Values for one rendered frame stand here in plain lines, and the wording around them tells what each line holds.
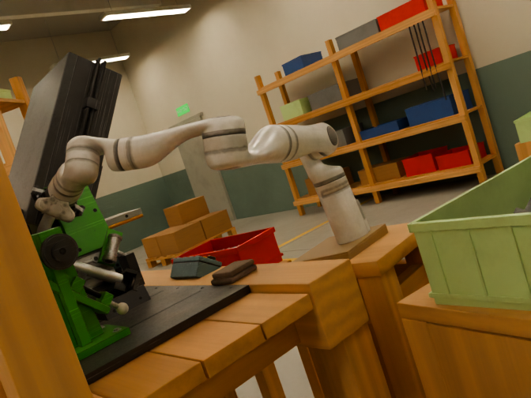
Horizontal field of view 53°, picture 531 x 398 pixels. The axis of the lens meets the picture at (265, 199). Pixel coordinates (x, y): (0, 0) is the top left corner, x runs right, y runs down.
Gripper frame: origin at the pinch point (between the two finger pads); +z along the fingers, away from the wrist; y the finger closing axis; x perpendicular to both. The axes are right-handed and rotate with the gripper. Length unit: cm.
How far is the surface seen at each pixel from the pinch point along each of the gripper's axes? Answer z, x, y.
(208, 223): 528, -310, -223
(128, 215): 15.0, -15.2, -21.3
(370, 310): -39, 8, -76
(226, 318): -39, 24, -39
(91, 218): 2.9, -3.9, -10.0
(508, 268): -84, 14, -67
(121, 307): -18.6, 22.9, -21.6
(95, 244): 2.8, 2.7, -13.7
